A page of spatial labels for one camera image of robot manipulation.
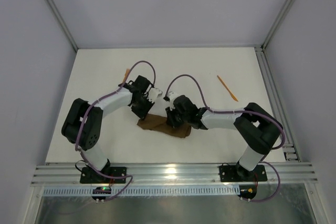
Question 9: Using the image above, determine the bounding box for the brown cloth napkin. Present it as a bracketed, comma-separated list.
[137, 114, 192, 138]

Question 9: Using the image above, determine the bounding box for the orange plastic fork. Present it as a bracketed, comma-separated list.
[122, 68, 131, 83]

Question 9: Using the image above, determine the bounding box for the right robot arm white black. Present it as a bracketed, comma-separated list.
[164, 92, 285, 181]

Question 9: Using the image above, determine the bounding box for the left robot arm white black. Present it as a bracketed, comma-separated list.
[61, 76, 162, 184]

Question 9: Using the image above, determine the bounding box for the orange plastic knife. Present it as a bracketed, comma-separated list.
[217, 75, 238, 102]

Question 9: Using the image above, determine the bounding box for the left small controller board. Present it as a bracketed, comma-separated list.
[91, 186, 111, 203]

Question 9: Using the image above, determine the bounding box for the small controller board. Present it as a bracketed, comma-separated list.
[91, 186, 111, 203]
[238, 186, 257, 202]

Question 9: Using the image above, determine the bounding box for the right small controller board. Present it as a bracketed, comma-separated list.
[238, 186, 257, 202]

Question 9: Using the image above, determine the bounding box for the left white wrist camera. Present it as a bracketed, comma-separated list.
[148, 88, 163, 103]

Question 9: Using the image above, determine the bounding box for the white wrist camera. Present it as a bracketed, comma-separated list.
[163, 91, 180, 102]
[148, 88, 163, 103]

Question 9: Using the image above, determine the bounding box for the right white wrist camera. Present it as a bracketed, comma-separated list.
[163, 91, 180, 102]

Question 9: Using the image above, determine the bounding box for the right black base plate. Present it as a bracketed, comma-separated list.
[218, 163, 268, 182]

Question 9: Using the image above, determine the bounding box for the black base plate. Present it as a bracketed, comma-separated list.
[80, 166, 127, 184]
[218, 163, 268, 182]

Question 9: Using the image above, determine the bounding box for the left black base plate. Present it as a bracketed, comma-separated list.
[80, 166, 127, 184]

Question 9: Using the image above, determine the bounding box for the slotted grey cable duct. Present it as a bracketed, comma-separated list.
[43, 184, 239, 197]

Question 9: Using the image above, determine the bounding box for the aluminium right side rail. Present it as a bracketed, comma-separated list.
[255, 46, 301, 162]

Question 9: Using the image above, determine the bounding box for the aluminium rail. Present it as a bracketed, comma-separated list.
[255, 46, 301, 162]
[31, 162, 318, 186]

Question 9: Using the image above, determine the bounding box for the aluminium front rail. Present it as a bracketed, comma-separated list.
[31, 162, 318, 186]

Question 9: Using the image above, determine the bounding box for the left aluminium corner post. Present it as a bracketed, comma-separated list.
[44, 0, 79, 52]

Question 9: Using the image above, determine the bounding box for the aluminium corner post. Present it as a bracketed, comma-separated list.
[44, 0, 79, 52]
[261, 0, 296, 50]

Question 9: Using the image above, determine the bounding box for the right aluminium corner post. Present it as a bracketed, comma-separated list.
[261, 0, 296, 50]

